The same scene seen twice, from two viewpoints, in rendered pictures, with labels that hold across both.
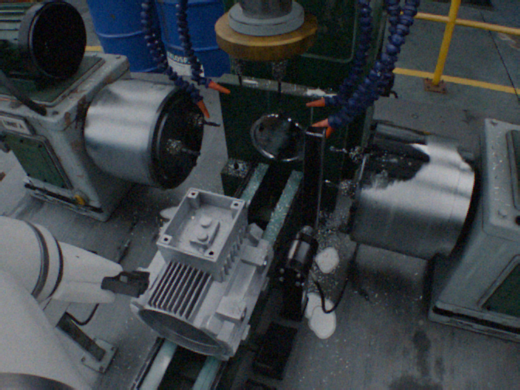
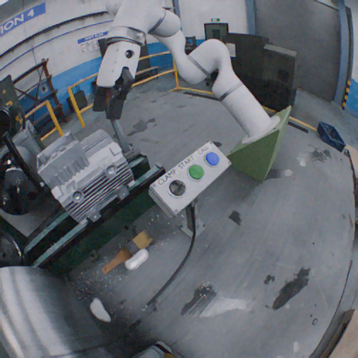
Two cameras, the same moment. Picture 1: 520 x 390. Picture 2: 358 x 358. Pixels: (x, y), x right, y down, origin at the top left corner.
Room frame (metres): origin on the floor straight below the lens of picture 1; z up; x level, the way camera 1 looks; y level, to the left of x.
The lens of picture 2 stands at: (0.50, 0.48, 1.30)
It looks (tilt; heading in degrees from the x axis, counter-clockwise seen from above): 48 degrees down; 208
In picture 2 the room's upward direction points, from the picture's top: 9 degrees counter-clockwise
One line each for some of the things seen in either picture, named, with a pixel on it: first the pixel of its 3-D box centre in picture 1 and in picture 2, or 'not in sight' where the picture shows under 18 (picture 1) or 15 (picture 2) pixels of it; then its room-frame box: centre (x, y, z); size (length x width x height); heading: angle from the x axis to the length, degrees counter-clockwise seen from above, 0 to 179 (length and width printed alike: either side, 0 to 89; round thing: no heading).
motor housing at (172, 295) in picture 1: (204, 284); (88, 176); (0.34, 0.11, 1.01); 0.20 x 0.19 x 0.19; 157
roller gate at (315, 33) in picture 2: not in sight; (305, 35); (-5.96, 2.56, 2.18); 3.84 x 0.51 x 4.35; 72
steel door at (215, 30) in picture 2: not in sight; (217, 42); (-6.87, -0.80, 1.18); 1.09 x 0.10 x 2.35; 72
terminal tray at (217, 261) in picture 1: (205, 235); (61, 160); (0.37, 0.09, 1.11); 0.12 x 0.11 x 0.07; 157
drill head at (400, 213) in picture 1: (420, 194); (16, 176); (0.48, -0.32, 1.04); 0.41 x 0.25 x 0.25; 66
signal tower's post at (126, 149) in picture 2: not in sight; (113, 116); (0.00, -0.07, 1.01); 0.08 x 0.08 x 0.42; 66
